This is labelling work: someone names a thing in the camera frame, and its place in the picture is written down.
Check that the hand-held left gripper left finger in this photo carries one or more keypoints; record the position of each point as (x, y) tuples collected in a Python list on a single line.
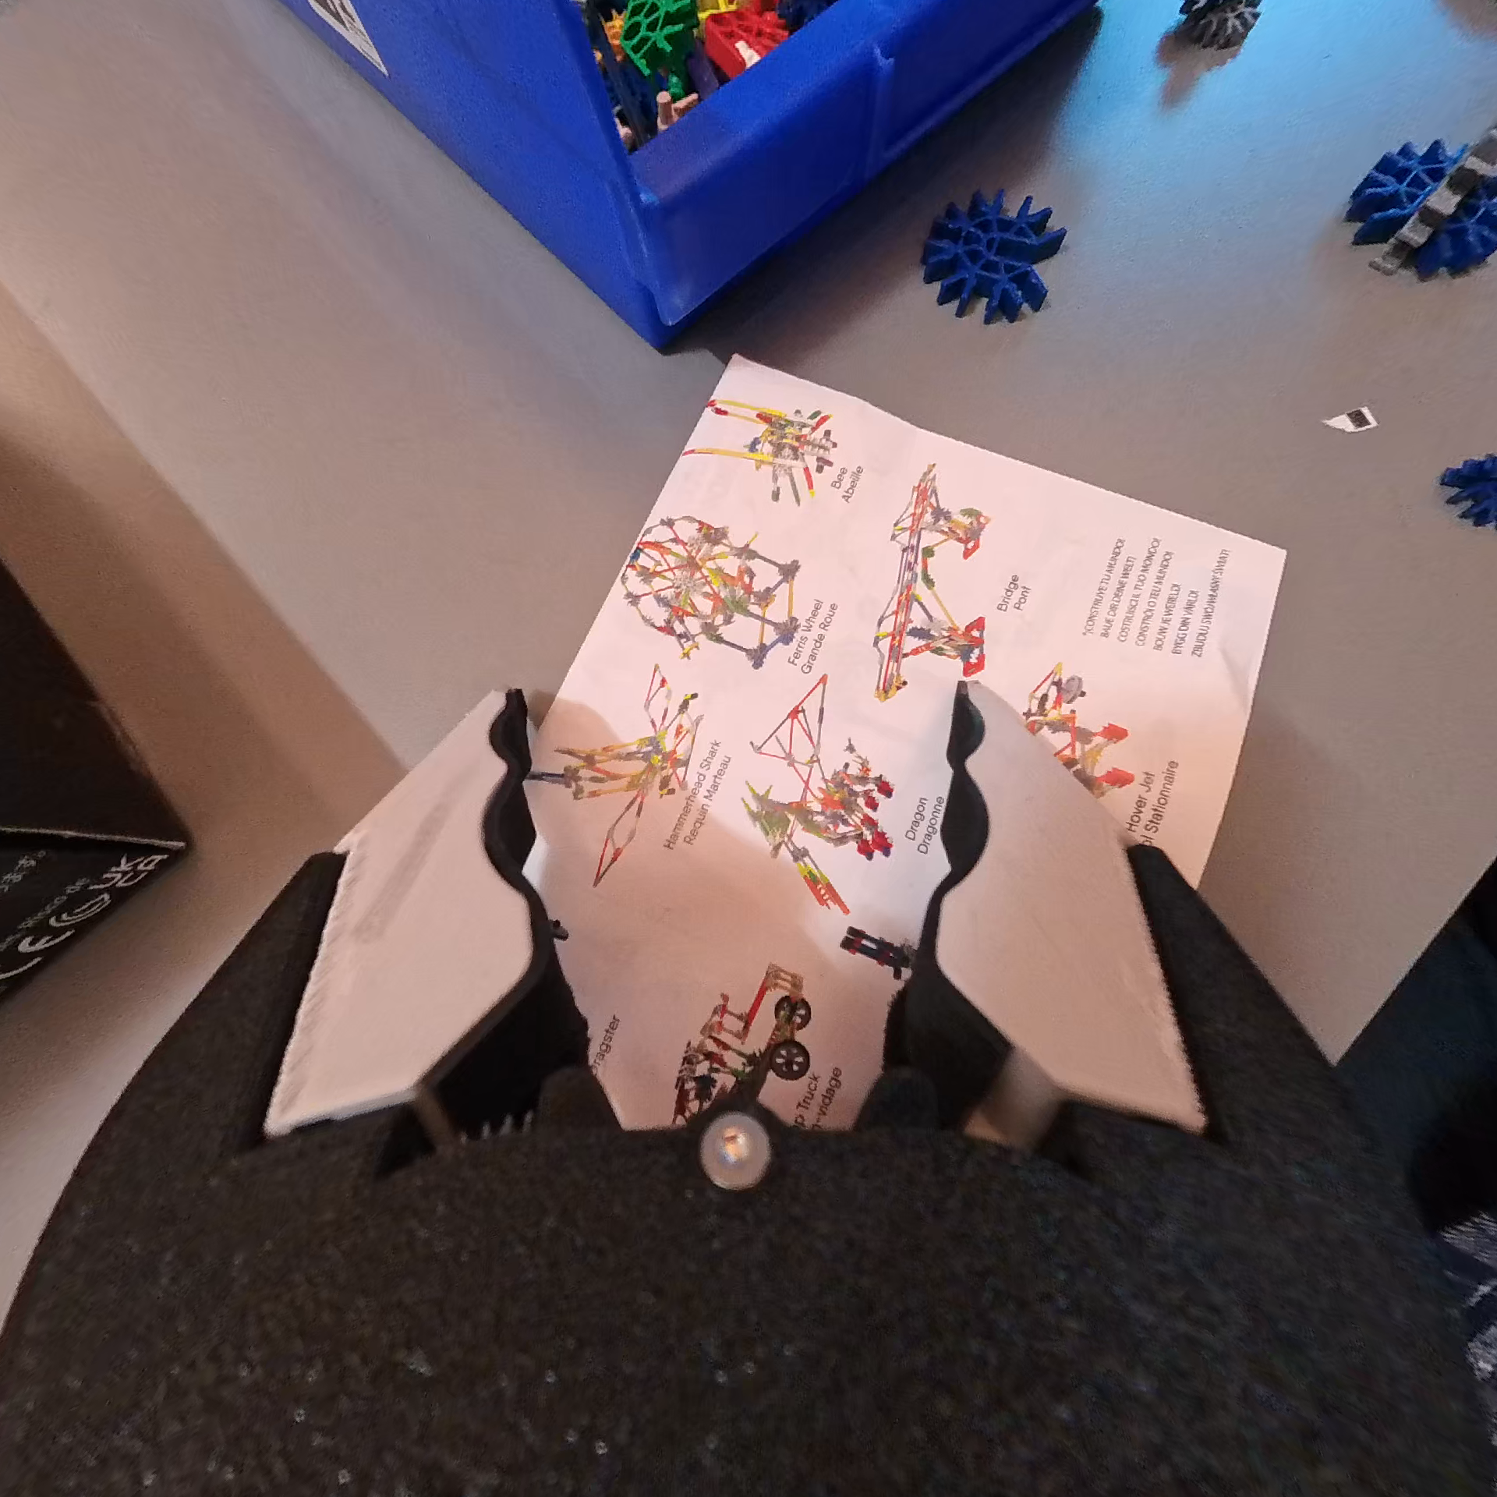
[(411, 926)]

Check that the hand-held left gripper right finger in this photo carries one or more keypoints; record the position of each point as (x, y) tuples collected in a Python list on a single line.
[(1065, 949)]

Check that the paper sheet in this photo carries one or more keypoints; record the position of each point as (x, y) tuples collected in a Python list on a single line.
[(1054, 608)]

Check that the small blue toy piece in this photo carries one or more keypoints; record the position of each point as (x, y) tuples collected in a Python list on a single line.
[(1416, 207), (994, 254), (1475, 487), (1220, 20)]

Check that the black box with red print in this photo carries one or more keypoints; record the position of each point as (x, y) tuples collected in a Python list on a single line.
[(72, 795)]

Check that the person's dark printed shirt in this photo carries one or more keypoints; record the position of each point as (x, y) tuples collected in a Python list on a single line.
[(1439, 1054)]

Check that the person's plaid shirt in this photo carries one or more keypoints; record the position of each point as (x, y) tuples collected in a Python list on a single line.
[(1475, 1300)]

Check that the small white paper scrap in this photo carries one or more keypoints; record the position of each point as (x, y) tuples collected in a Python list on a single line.
[(1350, 421)]

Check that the blue plastic bin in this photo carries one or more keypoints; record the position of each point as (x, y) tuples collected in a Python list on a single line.
[(821, 165)]

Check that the pile of colourful toy pieces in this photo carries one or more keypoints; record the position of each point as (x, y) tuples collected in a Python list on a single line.
[(691, 59)]

